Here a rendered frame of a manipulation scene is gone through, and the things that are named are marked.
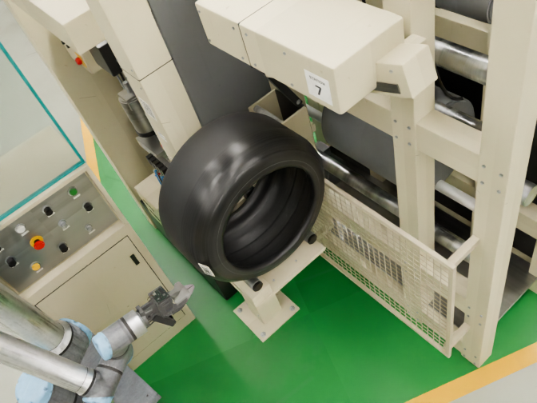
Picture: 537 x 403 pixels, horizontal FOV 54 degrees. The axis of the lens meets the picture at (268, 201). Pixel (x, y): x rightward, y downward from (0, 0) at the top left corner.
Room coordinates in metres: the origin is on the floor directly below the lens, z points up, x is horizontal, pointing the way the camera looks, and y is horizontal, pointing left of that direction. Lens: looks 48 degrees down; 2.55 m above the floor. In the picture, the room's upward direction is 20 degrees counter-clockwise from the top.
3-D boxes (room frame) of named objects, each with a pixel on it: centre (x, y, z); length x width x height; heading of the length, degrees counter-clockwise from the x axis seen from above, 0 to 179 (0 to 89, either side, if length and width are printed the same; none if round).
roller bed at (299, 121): (1.69, -0.16, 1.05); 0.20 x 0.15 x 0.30; 25
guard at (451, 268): (1.26, -0.30, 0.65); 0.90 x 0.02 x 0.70; 25
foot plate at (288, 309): (1.55, 0.22, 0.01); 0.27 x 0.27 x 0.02; 25
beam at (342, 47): (1.34, -0.23, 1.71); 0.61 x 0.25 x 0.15; 25
